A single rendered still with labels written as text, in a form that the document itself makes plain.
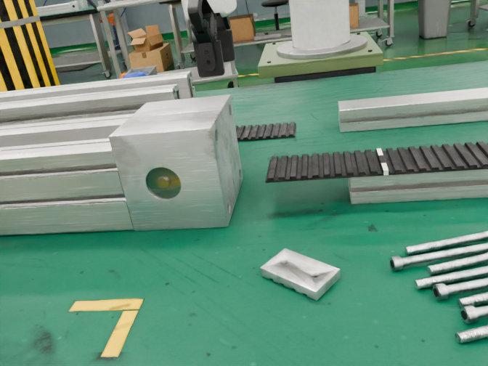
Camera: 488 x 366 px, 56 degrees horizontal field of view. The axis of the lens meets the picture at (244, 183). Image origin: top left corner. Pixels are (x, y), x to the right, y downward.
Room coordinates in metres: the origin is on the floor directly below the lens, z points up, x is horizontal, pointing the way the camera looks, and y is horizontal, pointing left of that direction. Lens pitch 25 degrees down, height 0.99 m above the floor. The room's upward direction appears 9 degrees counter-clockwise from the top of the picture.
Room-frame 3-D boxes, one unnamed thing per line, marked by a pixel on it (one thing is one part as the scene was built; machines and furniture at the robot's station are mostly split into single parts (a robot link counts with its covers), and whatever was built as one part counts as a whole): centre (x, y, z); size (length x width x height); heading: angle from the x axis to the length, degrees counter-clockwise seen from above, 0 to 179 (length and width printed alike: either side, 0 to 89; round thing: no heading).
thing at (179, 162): (0.42, 0.05, 0.83); 0.12 x 0.09 x 0.10; 168
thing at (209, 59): (0.54, 0.02, 0.91); 0.03 x 0.03 x 0.07; 79
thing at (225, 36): (0.65, 0.00, 0.91); 0.03 x 0.03 x 0.07; 79
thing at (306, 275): (0.27, -0.03, 0.78); 0.05 x 0.03 x 0.01; 43
